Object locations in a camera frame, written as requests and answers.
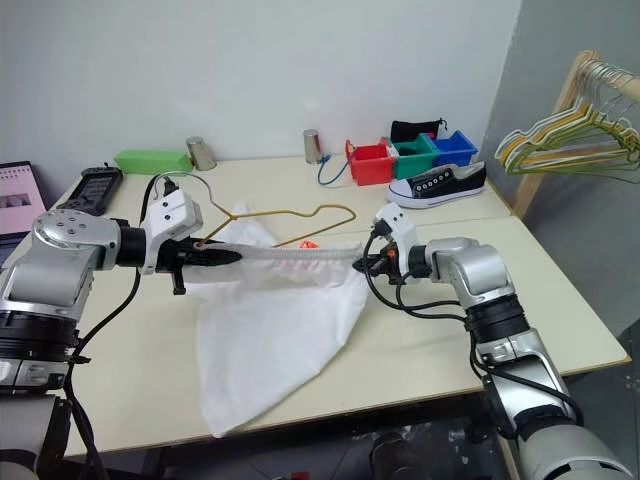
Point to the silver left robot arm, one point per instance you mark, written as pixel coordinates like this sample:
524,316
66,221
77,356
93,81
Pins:
55,265

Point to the black handheld controller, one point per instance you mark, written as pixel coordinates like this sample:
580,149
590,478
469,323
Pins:
95,187

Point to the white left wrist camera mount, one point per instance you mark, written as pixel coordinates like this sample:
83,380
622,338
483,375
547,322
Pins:
172,215

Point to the open laptop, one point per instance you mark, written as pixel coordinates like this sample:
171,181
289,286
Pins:
17,195

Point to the green plastic bin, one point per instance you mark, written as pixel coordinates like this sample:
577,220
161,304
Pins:
415,162

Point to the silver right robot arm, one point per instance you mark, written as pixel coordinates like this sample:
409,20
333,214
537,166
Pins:
480,275

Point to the white shorts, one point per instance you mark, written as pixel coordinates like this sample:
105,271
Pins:
270,330

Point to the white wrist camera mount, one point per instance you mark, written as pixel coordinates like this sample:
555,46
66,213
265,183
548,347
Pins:
400,222
172,215

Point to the wooden table leg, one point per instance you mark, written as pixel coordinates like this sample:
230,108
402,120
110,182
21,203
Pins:
510,460

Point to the red plastic bin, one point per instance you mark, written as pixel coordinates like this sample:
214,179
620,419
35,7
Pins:
372,170

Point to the metal cup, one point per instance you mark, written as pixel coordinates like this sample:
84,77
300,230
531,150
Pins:
201,152
312,146

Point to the small red plastic piece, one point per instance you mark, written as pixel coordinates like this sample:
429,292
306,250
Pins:
308,245

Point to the wooden clothes rack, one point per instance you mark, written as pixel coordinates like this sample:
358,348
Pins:
530,195

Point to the black canvas sneaker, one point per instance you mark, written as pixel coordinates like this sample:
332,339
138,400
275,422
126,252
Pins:
440,186

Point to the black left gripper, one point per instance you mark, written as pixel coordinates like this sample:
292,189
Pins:
172,257

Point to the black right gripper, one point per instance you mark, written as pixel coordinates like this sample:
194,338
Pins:
392,267

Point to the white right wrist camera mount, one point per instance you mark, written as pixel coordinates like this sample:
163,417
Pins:
400,222

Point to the blue plastic bin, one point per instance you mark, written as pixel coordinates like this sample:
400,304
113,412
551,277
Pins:
457,150

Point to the green rectangular box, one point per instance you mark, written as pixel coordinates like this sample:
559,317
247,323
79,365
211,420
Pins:
152,161

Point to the dark rounded shape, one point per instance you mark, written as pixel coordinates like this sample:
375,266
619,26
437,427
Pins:
395,457

